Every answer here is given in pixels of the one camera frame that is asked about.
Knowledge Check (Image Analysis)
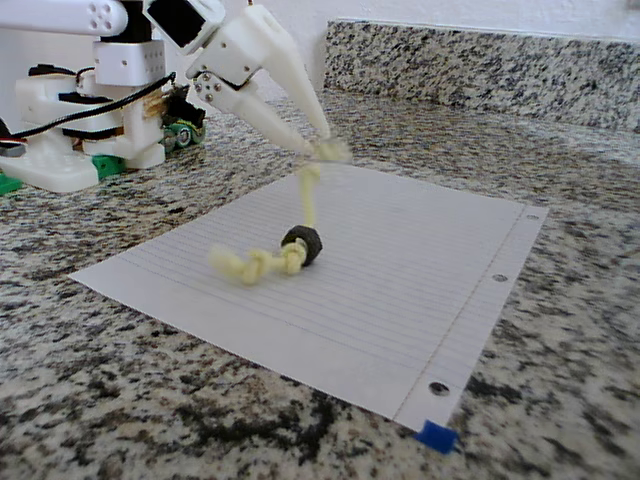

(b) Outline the yellow knotted rope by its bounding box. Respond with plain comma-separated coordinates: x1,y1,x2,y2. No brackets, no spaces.
208,141,351,289

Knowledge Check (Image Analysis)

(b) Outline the black curved plastic piece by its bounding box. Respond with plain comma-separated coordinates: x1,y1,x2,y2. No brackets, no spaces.
279,224,324,269

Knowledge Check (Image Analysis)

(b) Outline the green controller board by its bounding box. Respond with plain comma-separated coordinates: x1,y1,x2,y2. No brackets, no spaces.
159,85,209,152

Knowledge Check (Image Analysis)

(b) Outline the granite backsplash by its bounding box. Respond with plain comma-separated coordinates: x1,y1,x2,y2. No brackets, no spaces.
323,18,640,134

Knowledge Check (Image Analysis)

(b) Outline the lined paper sheet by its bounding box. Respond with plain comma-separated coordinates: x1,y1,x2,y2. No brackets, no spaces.
68,162,550,432

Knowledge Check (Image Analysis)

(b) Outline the blue tape piece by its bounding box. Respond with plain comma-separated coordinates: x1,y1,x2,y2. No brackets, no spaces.
413,419,461,456

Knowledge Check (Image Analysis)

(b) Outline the black sleeved arm cable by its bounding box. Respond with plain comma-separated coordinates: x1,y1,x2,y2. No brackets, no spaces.
0,71,179,144

